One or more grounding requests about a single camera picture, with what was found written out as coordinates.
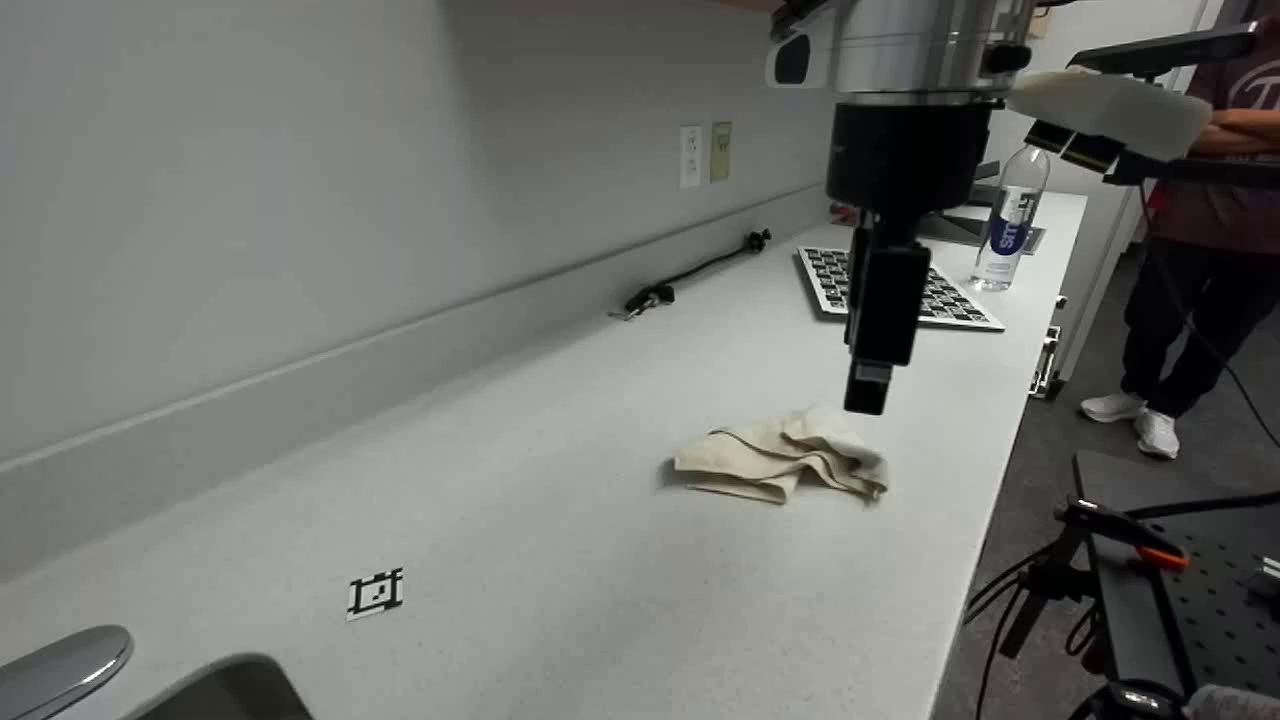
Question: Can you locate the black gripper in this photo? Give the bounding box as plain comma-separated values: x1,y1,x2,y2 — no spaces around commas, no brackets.
820,91,1002,421

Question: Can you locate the beige wiping cloth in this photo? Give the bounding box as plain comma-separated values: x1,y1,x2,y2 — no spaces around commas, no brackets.
667,410,893,506

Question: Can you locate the grey computer keyboard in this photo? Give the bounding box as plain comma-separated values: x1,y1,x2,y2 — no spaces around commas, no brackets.
793,240,1010,337

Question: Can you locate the clear plastic water bottle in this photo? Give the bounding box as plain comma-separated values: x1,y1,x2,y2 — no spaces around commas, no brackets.
974,141,1057,299

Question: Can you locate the standing person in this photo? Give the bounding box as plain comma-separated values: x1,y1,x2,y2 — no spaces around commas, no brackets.
1076,0,1280,462

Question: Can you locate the black tripod stand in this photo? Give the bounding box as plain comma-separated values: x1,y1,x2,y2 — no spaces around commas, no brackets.
958,496,1200,720

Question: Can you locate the black perforated board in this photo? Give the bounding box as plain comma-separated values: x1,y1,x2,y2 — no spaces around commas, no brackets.
1072,446,1280,699

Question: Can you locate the metal faucet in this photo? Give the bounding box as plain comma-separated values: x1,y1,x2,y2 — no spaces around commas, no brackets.
0,623,139,720

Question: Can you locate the black cable with plug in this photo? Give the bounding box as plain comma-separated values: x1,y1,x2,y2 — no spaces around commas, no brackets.
622,229,776,319

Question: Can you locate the yellowish wall plate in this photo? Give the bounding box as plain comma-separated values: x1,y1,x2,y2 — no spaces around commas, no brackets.
704,118,738,189

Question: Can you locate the white wall outlet plate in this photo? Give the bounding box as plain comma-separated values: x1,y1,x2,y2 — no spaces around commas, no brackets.
676,124,708,191

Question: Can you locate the black camera support bar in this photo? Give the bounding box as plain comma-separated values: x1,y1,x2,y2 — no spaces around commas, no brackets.
1099,146,1280,191

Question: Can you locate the long black stereo camera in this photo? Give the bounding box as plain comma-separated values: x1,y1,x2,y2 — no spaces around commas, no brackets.
1065,18,1264,79

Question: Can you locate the red handled tool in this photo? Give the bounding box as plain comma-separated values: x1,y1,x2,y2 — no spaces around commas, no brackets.
1065,500,1196,576

